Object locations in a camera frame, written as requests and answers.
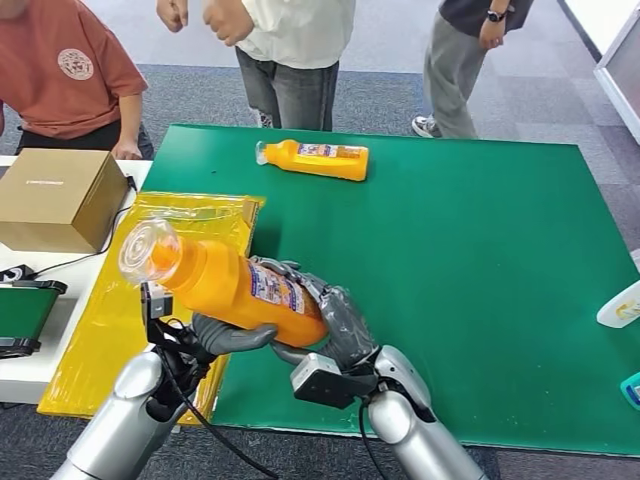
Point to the person's left hand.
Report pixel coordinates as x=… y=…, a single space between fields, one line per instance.
x=492 y=33
x=126 y=151
x=227 y=20

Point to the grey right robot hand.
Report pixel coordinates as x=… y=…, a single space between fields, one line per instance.
x=347 y=331

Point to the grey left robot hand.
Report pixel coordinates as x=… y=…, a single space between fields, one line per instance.
x=230 y=339

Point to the person's right hand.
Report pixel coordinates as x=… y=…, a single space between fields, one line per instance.
x=172 y=13

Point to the orange detergent bottle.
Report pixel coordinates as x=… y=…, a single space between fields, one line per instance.
x=285 y=159
x=220 y=285

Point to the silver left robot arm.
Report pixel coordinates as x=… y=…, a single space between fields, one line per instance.
x=125 y=424

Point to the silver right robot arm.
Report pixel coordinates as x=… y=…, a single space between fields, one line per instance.
x=415 y=437

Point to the white plastic bottle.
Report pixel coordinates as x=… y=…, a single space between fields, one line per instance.
x=623 y=308

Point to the person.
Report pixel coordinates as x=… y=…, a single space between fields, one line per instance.
x=450 y=73
x=295 y=40
x=60 y=86

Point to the brown cardboard box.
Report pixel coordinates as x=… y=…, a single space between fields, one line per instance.
x=55 y=199

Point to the white side table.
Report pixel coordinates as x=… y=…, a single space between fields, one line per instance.
x=75 y=278

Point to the yellow plastic bag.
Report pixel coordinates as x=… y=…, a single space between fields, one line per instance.
x=100 y=344

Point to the small black device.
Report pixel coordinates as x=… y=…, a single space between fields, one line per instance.
x=15 y=273

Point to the green table mat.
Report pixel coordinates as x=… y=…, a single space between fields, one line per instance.
x=500 y=232

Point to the black-framed green screen device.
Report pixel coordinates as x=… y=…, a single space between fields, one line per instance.
x=25 y=311

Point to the teal plastic container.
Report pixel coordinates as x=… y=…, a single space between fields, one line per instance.
x=632 y=392

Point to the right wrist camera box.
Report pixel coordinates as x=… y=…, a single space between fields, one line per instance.
x=320 y=384

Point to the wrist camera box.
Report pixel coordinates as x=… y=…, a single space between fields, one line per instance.
x=160 y=305
x=320 y=384

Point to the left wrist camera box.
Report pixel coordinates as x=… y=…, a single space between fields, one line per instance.
x=160 y=305

